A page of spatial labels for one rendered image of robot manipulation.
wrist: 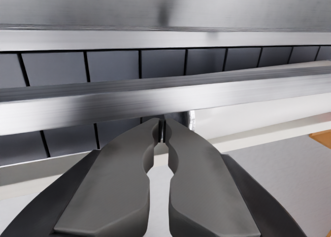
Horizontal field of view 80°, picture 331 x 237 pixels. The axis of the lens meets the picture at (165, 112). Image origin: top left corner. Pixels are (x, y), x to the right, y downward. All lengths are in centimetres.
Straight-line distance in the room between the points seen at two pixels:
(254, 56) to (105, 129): 15
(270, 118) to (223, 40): 7
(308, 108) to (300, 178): 36
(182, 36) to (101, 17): 8
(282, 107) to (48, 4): 20
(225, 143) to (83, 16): 16
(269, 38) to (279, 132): 9
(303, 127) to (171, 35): 16
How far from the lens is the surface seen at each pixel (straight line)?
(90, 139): 18
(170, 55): 16
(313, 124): 26
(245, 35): 20
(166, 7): 21
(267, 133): 21
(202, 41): 18
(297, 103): 19
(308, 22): 33
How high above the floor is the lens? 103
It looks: 56 degrees down
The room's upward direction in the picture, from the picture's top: 143 degrees clockwise
